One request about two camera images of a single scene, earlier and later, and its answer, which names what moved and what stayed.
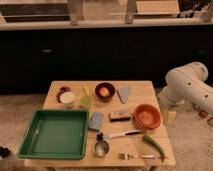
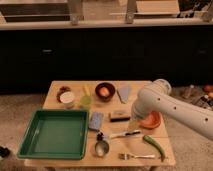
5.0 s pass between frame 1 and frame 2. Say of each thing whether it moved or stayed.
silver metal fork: stayed
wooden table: stayed
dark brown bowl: stayed
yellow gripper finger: moved
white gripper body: moved
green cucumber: stayed
